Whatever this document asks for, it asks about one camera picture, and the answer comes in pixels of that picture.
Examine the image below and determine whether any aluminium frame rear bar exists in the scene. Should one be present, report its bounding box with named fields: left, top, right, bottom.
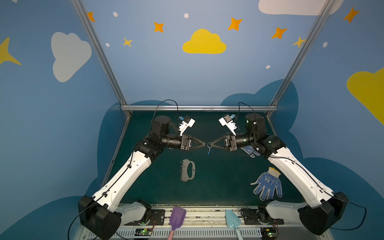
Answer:
left=121, top=104, right=278, bottom=112

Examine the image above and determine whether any aluminium frame right post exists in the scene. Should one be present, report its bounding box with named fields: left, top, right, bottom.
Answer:
left=265, top=0, right=336, bottom=119

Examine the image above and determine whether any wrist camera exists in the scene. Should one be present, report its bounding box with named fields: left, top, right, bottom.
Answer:
left=178, top=116, right=196, bottom=136
left=219, top=114, right=237, bottom=136

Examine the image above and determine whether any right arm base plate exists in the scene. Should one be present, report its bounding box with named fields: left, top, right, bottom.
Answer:
left=240, top=208, right=285, bottom=225

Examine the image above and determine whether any near blue dotted glove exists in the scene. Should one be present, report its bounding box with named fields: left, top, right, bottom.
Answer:
left=250, top=167, right=283, bottom=201

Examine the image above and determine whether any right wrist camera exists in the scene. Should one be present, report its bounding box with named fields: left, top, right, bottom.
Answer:
left=219, top=114, right=237, bottom=136

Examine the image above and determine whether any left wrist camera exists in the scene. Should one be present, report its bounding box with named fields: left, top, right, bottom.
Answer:
left=178, top=116, right=196, bottom=136

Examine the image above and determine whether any metal key holder plate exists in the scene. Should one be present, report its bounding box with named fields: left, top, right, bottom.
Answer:
left=180, top=159, right=196, bottom=182

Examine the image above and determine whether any far blue dotted glove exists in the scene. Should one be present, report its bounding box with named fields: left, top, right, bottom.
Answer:
left=241, top=146, right=260, bottom=158

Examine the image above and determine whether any front aluminium rail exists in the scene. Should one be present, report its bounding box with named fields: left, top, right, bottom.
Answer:
left=73, top=204, right=334, bottom=240

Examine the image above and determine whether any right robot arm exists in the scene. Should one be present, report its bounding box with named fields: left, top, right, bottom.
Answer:
left=217, top=113, right=349, bottom=236

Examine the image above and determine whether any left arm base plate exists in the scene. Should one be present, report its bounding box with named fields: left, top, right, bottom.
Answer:
left=125, top=209, right=166, bottom=226

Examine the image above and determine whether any aluminium frame post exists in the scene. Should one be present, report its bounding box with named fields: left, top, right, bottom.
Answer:
left=265, top=0, right=336, bottom=119
left=71, top=0, right=132, bottom=119

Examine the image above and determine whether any teal toy shovel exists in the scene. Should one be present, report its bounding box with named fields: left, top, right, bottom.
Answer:
left=225, top=210, right=243, bottom=240

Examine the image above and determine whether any purple toy shovel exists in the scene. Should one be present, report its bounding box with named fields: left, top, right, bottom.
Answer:
left=167, top=207, right=187, bottom=240

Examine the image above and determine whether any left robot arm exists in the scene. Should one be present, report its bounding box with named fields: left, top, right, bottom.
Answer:
left=78, top=116, right=205, bottom=240

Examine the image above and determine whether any aluminium frame left post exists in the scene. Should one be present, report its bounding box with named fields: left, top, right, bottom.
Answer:
left=71, top=0, right=132, bottom=119

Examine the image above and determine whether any blue dotted glove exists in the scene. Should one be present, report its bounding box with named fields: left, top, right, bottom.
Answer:
left=250, top=167, right=283, bottom=201
left=241, top=146, right=260, bottom=158

